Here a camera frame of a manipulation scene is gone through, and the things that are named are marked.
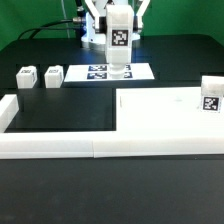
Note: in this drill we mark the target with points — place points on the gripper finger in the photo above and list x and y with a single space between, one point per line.
138 17
99 24

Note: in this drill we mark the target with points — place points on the white square table top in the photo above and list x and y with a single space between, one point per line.
161 109

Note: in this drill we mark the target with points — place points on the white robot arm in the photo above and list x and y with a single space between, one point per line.
93 40

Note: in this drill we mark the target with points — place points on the white sheet with AprilTags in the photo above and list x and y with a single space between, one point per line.
100 72

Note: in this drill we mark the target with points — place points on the white U-shaped obstacle fence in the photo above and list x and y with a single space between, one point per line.
101 143

